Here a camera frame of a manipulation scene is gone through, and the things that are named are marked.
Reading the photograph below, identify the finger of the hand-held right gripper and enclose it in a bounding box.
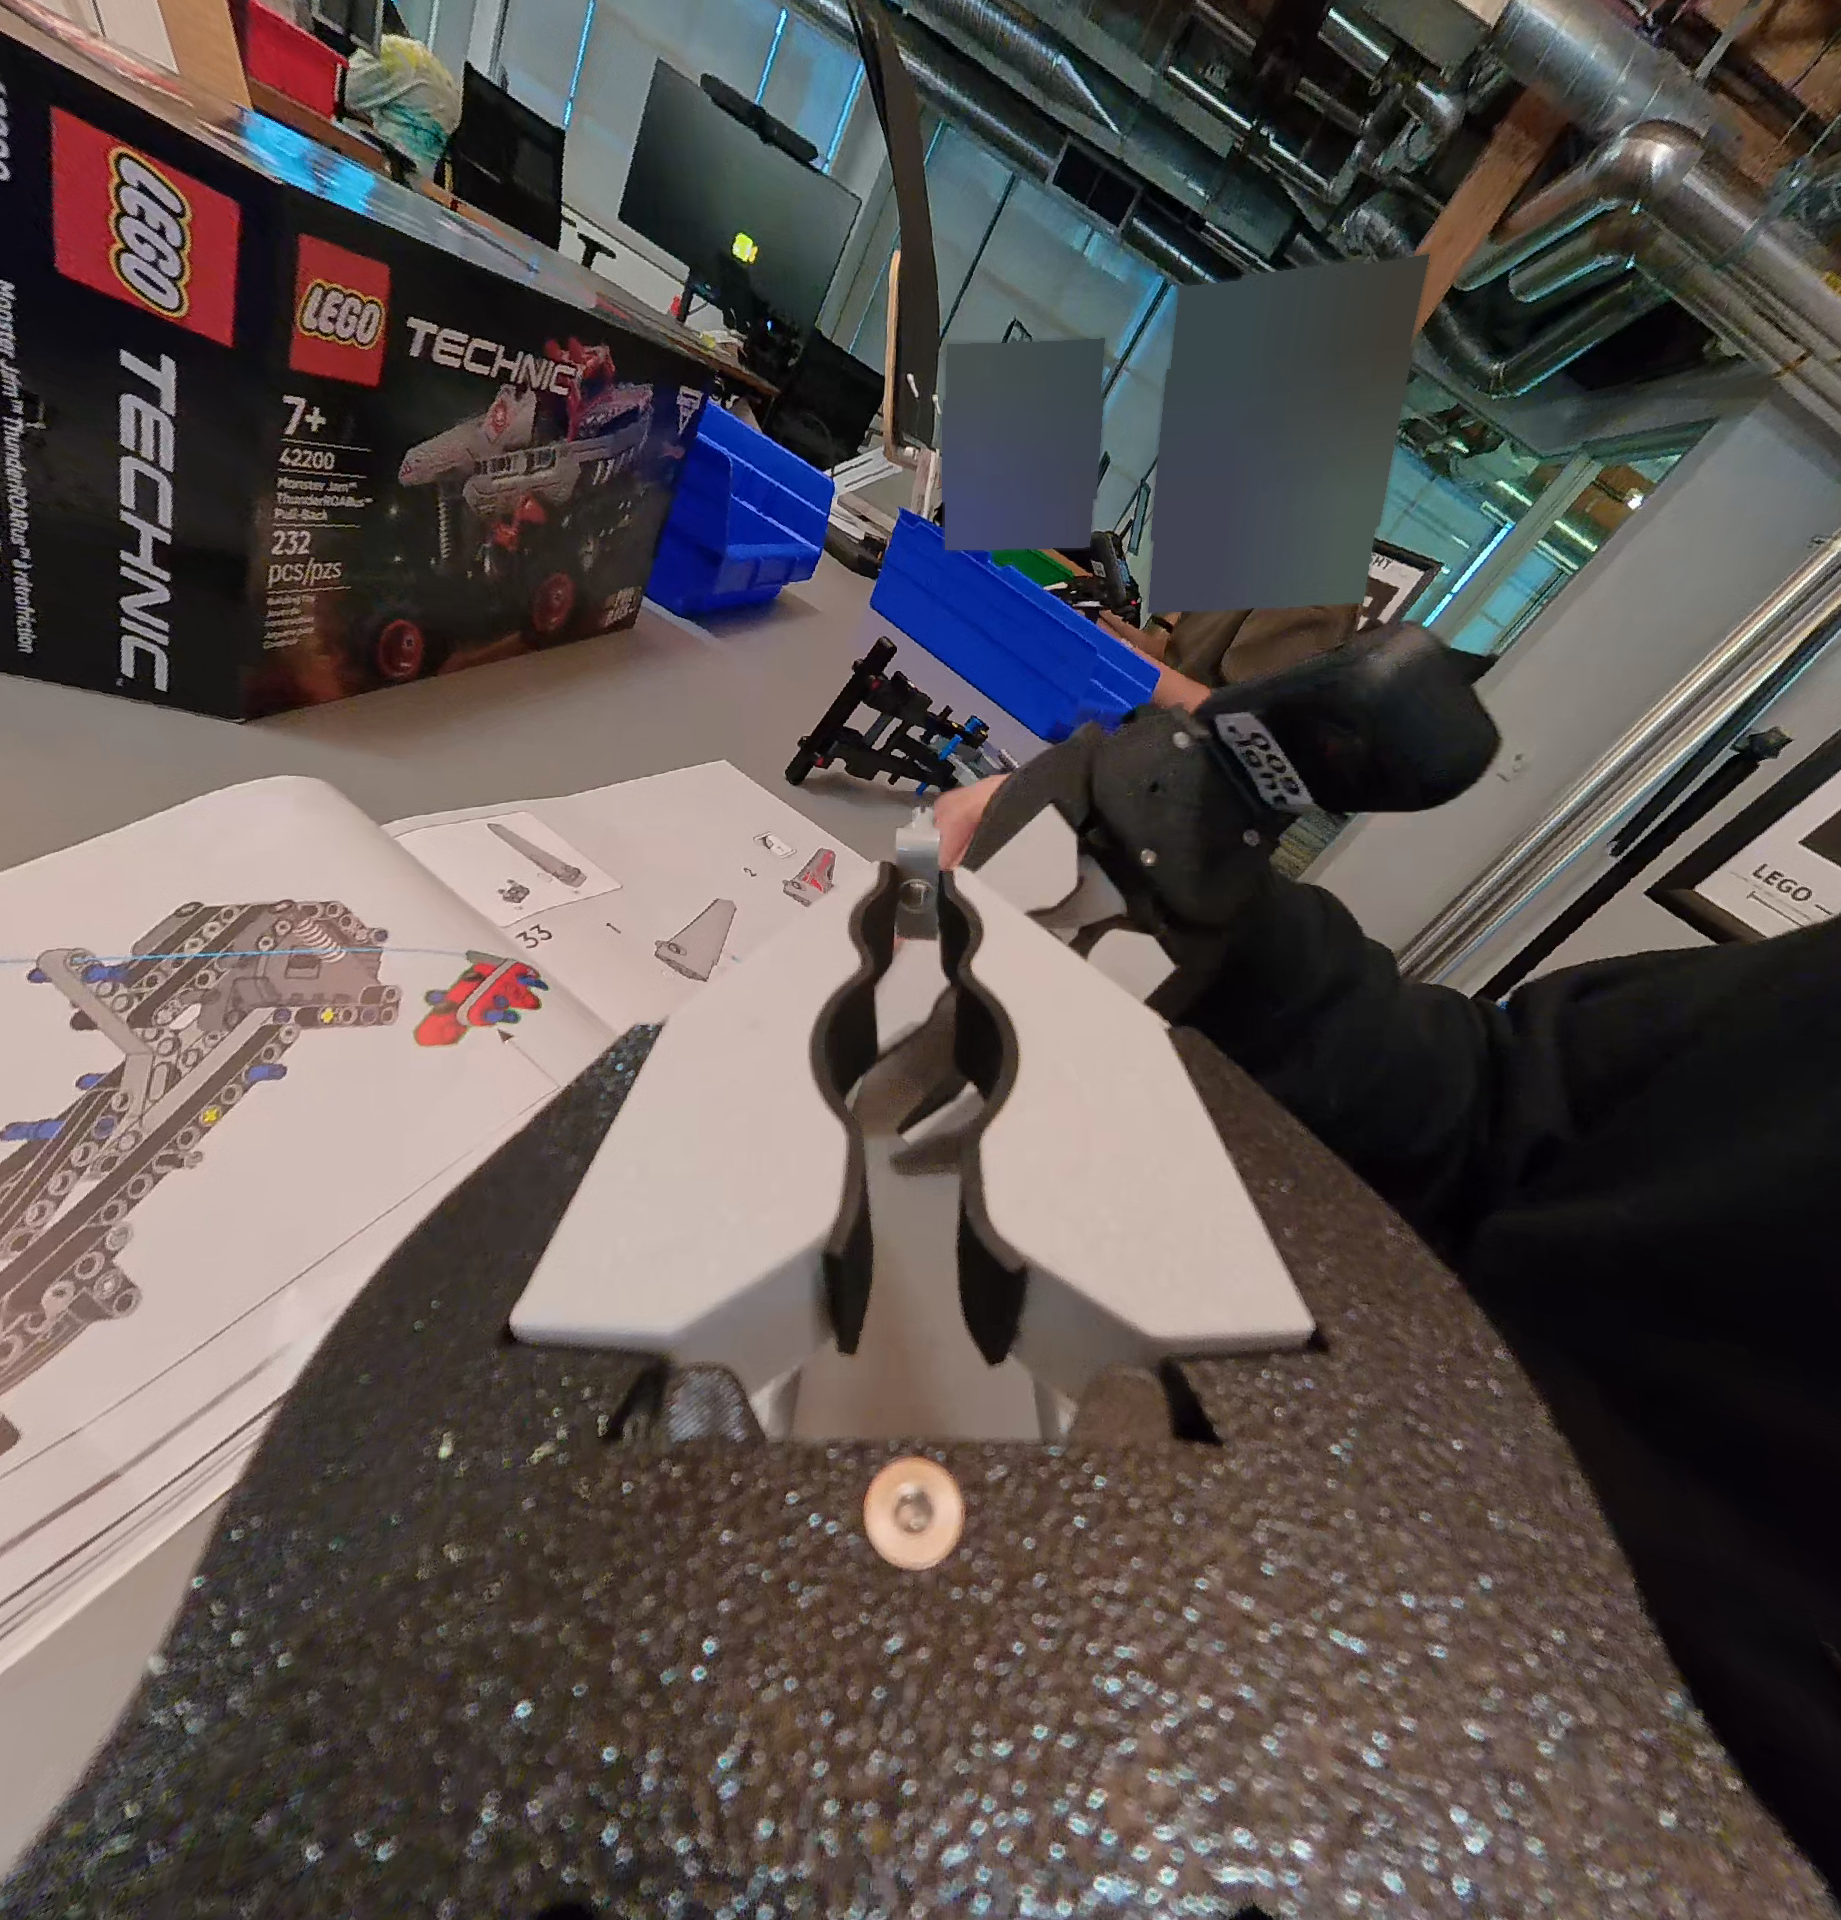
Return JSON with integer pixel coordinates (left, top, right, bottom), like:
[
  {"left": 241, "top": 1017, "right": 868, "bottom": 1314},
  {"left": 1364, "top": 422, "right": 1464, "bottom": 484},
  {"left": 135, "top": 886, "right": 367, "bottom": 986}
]
[
  {"left": 961, "top": 819, "right": 1086, "bottom": 905},
  {"left": 1058, "top": 877, "right": 1141, "bottom": 971}
]

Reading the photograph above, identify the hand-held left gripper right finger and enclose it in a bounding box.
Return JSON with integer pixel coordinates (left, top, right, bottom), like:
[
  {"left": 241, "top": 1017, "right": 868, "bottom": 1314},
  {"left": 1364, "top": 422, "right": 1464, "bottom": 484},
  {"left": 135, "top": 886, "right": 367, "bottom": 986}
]
[{"left": 932, "top": 867, "right": 1320, "bottom": 1441}]

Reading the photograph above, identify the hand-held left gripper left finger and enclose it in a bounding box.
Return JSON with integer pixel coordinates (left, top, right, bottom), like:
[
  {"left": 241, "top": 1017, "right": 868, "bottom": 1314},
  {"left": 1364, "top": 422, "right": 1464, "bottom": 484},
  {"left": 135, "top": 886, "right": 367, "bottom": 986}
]
[{"left": 506, "top": 864, "right": 896, "bottom": 1444}]

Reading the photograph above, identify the grey wedge toy brick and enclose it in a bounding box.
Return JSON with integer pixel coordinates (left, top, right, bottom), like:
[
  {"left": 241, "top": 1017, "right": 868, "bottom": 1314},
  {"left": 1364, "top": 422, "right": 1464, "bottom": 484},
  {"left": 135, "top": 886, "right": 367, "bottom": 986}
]
[{"left": 868, "top": 814, "right": 997, "bottom": 1172}]

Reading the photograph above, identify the person's right forearm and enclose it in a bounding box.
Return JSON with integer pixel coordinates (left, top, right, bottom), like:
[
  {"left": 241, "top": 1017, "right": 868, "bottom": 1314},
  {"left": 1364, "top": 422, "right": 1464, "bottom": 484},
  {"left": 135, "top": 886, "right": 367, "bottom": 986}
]
[{"left": 1168, "top": 877, "right": 1841, "bottom": 1920}]

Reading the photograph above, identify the grey desk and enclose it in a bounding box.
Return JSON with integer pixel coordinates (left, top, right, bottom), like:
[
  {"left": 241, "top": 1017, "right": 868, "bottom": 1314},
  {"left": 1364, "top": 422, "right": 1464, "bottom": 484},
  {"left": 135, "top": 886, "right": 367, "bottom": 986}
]
[{"left": 0, "top": 556, "right": 1206, "bottom": 1719}]

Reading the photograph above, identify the black toy brick assembly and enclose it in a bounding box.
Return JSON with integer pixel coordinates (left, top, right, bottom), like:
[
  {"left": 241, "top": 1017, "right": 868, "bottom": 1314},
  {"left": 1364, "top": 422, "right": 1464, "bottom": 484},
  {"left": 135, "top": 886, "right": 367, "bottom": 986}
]
[{"left": 784, "top": 636, "right": 1002, "bottom": 798}]

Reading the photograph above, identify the blue plastic bin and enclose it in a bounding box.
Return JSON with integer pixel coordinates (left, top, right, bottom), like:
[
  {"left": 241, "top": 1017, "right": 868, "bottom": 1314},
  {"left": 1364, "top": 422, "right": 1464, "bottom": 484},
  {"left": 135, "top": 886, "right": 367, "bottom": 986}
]
[
  {"left": 647, "top": 397, "right": 839, "bottom": 620},
  {"left": 868, "top": 511, "right": 1162, "bottom": 747}
]

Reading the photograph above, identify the small black framed sign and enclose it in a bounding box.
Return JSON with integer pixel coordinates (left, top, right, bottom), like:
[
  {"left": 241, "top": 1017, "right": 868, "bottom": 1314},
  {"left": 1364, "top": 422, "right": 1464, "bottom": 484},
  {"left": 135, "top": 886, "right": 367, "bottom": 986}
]
[{"left": 1362, "top": 543, "right": 1446, "bottom": 632}]

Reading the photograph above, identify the open instruction booklet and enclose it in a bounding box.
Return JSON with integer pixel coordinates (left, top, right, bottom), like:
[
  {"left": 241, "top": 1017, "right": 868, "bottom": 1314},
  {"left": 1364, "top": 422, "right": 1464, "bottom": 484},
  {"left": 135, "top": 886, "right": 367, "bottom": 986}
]
[{"left": 0, "top": 756, "right": 896, "bottom": 1714}]

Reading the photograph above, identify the metal pole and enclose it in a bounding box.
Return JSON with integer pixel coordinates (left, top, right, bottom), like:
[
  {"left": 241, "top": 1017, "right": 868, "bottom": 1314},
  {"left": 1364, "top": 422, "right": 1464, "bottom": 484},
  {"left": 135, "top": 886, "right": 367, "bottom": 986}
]
[{"left": 1397, "top": 493, "right": 1841, "bottom": 995}]

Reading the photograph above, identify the black framed poster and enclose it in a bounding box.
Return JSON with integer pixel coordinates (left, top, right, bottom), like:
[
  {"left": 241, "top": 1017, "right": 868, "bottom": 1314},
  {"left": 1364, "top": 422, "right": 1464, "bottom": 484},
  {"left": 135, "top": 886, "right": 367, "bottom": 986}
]
[{"left": 1646, "top": 768, "right": 1841, "bottom": 950}]

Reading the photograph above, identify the thin black monitor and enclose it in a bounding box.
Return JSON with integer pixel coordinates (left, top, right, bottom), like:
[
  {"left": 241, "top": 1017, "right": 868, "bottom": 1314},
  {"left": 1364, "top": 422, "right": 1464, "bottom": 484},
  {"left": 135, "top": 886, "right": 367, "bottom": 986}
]
[{"left": 844, "top": 0, "right": 945, "bottom": 458}]

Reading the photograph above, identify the black computer monitor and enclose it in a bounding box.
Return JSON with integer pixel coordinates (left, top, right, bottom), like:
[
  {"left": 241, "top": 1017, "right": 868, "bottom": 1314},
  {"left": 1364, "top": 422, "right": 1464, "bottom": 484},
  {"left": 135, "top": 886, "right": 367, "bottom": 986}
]
[{"left": 617, "top": 59, "right": 867, "bottom": 346}]

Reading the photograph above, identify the wooden ceiling beam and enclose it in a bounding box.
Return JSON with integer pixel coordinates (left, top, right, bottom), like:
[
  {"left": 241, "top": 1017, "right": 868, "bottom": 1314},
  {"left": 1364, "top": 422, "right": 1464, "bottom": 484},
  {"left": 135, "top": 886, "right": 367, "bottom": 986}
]
[{"left": 1413, "top": 91, "right": 1576, "bottom": 335}]

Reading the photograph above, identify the black video bar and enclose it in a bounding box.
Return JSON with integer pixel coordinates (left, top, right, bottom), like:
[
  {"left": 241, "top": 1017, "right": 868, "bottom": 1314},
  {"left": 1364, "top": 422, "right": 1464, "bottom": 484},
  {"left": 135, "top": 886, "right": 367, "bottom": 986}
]
[{"left": 702, "top": 76, "right": 821, "bottom": 166}]

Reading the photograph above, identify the black toy set box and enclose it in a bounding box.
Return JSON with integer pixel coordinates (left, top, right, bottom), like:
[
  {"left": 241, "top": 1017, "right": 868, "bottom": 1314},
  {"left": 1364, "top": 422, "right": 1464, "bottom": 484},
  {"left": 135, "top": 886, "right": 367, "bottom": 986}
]
[{"left": 0, "top": 7, "right": 712, "bottom": 724}]

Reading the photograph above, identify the pale plastic bag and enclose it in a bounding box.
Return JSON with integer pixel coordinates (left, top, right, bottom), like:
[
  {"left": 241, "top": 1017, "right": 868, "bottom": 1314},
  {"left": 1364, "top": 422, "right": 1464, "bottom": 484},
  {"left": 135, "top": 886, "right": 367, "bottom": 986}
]
[{"left": 343, "top": 32, "right": 462, "bottom": 160}]

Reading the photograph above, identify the red box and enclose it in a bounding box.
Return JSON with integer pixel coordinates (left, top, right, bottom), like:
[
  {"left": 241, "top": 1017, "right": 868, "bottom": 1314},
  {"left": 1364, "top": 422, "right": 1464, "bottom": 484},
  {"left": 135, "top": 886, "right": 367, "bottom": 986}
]
[{"left": 242, "top": 0, "right": 357, "bottom": 119}]

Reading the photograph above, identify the silver ventilation duct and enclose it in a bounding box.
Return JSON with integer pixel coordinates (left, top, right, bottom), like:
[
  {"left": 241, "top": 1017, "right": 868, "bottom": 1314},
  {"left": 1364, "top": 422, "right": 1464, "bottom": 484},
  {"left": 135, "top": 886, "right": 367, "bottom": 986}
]
[
  {"left": 1459, "top": 0, "right": 1841, "bottom": 384},
  {"left": 800, "top": 0, "right": 1476, "bottom": 288}
]

